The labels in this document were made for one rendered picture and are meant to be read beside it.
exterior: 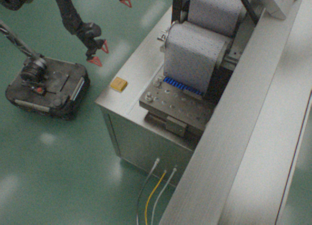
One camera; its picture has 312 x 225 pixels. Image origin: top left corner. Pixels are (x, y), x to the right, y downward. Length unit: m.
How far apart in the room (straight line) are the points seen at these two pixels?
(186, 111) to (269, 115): 0.51
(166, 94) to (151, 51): 0.44
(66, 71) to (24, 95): 0.41
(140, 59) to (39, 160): 1.30
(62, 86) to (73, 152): 0.58
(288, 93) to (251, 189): 0.34
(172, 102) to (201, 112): 0.14
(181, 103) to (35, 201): 1.49
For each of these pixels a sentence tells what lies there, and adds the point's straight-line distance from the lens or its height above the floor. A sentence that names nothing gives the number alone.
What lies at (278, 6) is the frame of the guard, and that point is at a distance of 0.74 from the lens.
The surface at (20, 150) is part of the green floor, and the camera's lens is 2.51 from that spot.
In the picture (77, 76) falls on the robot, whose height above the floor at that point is 0.24.
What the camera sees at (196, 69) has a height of 1.17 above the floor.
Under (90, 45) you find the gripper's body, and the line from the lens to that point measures 1.34.
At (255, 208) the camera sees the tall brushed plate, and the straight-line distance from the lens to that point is 0.70.
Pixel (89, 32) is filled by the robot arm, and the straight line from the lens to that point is 1.27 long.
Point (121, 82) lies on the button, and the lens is 1.46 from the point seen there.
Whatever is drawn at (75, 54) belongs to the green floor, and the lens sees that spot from 2.95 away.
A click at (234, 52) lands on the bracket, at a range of 1.14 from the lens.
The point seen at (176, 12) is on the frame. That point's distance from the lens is 1.50.
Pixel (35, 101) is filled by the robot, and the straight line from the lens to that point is 2.39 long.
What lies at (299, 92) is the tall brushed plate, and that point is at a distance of 0.91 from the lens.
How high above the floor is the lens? 2.09
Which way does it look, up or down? 58 degrees down
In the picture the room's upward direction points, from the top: 1 degrees clockwise
